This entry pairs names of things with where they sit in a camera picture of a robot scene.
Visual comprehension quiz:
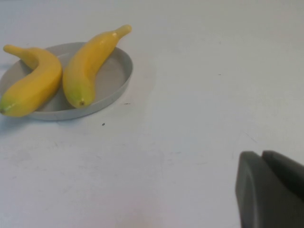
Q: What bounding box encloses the grey round plate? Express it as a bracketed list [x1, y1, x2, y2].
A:
[0, 42, 134, 121]

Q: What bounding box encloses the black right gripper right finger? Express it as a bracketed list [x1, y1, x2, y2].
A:
[262, 150, 304, 190]

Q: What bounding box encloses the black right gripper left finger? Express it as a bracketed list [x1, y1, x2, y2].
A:
[235, 151, 304, 228]

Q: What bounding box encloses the yellow banana with hooked stem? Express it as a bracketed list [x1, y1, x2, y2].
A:
[0, 44, 63, 118]

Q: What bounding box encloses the yellow banana with straight stem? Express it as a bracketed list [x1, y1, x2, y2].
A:
[62, 24, 133, 109]

